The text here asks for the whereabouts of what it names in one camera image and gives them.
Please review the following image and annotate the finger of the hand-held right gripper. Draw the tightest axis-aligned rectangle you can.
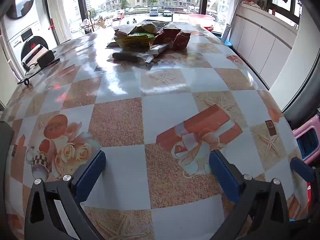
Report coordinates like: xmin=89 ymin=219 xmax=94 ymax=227
xmin=290 ymin=156 xmax=320 ymax=188

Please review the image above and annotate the pink plastic stool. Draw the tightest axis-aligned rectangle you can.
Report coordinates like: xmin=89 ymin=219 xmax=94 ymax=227
xmin=292 ymin=115 xmax=320 ymax=165

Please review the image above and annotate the black power adapter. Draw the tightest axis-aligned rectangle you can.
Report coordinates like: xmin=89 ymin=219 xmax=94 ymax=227
xmin=37 ymin=50 xmax=57 ymax=68

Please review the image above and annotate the white dryer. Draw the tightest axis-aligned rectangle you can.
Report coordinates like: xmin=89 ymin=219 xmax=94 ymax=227
xmin=0 ymin=0 xmax=48 ymax=28

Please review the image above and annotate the white washing machine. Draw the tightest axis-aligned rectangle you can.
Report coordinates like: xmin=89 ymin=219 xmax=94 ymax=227
xmin=1 ymin=17 xmax=58 ymax=78

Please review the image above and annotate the patterned checkered tablecloth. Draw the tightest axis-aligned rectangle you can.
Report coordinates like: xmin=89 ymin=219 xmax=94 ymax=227
xmin=0 ymin=21 xmax=313 ymax=240

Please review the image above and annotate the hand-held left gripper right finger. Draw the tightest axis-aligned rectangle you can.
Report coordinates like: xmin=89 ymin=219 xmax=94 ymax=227
xmin=209 ymin=149 xmax=290 ymax=240

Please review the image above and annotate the pile of snack packets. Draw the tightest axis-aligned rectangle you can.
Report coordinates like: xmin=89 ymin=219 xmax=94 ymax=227
xmin=106 ymin=19 xmax=192 ymax=64

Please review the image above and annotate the white cabinet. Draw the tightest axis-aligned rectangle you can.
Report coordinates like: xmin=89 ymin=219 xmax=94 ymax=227
xmin=231 ymin=4 xmax=299 ymax=89

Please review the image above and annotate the metal drying rack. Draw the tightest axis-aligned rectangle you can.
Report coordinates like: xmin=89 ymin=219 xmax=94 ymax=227
xmin=80 ymin=10 xmax=110 ymax=33

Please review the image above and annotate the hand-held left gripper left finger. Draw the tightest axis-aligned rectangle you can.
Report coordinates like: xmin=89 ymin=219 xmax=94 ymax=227
xmin=24 ymin=150 xmax=107 ymax=240

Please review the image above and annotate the black cable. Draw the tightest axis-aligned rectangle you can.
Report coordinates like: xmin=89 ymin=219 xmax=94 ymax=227
xmin=17 ymin=58 xmax=60 ymax=85

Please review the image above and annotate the red plastic basin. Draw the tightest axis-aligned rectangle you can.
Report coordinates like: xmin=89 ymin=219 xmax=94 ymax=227
xmin=188 ymin=14 xmax=215 ymax=27

